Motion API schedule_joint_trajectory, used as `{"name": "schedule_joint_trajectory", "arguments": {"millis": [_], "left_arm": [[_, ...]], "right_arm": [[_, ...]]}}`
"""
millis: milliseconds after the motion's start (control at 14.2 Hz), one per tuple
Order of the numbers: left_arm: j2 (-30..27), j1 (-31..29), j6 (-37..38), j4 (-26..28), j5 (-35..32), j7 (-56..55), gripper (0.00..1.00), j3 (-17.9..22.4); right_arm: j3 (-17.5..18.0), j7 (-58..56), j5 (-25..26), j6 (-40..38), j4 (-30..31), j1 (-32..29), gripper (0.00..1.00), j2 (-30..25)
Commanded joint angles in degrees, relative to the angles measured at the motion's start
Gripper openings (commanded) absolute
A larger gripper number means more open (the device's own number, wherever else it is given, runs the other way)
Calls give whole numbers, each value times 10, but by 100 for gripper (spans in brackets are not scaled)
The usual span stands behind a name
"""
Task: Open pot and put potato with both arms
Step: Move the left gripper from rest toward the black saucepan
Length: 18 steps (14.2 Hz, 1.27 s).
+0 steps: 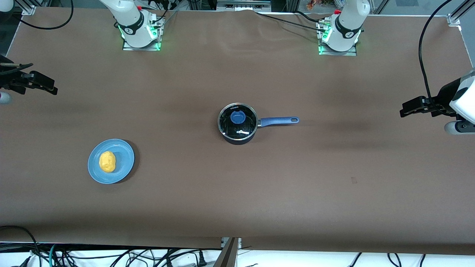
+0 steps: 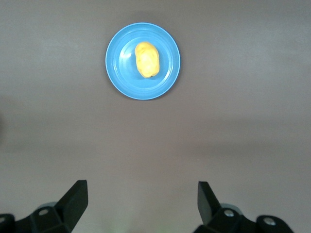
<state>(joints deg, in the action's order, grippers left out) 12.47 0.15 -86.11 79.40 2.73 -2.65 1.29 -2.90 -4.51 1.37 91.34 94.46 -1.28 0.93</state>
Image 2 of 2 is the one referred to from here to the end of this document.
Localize yellow potato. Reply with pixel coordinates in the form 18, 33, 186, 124
135, 41, 160, 79

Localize brown table cover sheet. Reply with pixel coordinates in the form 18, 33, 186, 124
0, 0, 311, 233

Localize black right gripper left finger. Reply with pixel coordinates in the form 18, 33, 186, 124
0, 180, 88, 233

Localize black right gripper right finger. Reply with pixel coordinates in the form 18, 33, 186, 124
194, 181, 295, 233

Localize blue round plate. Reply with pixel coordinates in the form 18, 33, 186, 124
105, 22, 181, 100

